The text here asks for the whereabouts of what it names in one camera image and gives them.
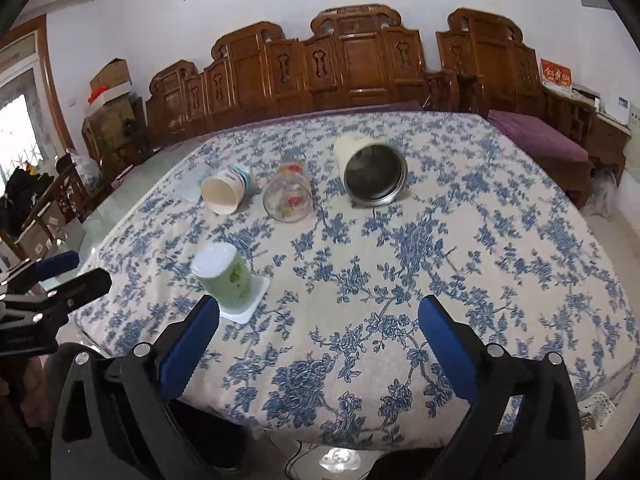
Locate wooden chair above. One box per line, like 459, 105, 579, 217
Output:
19, 161, 103, 243

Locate wood-framed window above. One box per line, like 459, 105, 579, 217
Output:
0, 16, 76, 188

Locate wooden side table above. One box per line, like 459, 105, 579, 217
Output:
542, 84, 632, 187

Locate flower-printed glass cup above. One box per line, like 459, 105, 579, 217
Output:
262, 159, 315, 224

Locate carved wooden sofa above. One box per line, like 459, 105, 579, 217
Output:
145, 3, 462, 150

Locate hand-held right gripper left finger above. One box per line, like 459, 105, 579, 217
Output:
50, 294, 222, 480

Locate white square coaster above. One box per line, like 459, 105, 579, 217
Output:
200, 274, 271, 325

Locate open cardboard box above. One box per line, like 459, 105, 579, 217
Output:
88, 58, 134, 107

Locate purple seat cushion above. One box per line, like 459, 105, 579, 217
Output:
487, 108, 591, 164

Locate red desk calendar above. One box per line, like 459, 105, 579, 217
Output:
539, 58, 574, 94

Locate striped paper cup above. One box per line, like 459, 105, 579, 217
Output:
200, 164, 255, 216

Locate white paper box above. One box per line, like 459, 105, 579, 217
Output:
597, 94, 634, 127

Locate white plastic basket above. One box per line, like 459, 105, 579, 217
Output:
579, 392, 619, 432

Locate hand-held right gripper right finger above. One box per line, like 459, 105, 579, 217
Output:
418, 295, 587, 480

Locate dark clothing pile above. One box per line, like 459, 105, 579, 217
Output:
0, 164, 43, 233

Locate clear plastic cup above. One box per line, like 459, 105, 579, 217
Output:
174, 162, 214, 205

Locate green printed cup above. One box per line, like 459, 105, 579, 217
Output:
190, 242, 254, 310

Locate white steel-lined mug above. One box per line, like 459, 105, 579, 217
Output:
333, 132, 407, 206

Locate stacked cardboard boxes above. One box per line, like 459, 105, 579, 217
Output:
81, 94, 151, 173

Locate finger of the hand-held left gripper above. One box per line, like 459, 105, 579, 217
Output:
0, 251, 81, 295
0, 268, 113, 328

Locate carved wooden armchair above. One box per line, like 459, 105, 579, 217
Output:
436, 7, 597, 211

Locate clear plastic bag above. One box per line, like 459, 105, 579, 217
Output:
584, 164, 622, 219

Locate blue floral tablecloth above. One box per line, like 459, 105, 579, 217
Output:
67, 107, 633, 450

